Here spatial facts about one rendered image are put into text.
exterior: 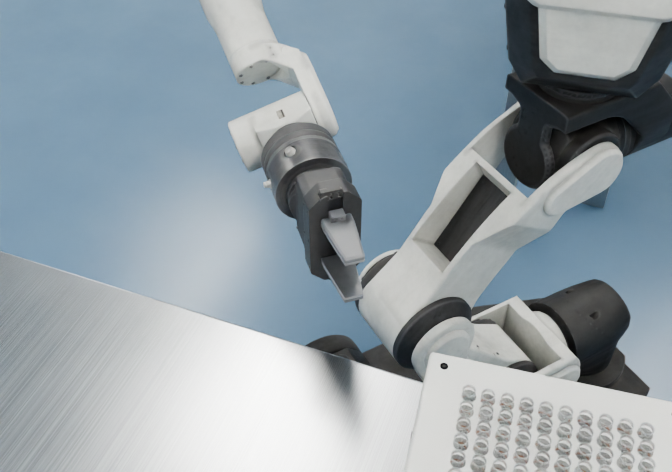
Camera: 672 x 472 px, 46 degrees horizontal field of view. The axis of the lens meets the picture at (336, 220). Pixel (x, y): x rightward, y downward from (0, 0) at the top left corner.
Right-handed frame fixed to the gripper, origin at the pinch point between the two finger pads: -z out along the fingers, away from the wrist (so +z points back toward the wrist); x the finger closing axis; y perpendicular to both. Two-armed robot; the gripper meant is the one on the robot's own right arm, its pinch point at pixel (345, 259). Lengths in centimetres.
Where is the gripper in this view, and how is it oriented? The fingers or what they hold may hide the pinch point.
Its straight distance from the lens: 78.7
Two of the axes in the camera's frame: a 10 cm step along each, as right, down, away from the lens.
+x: 0.0, 7.3, 6.8
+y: -9.5, 2.0, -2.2
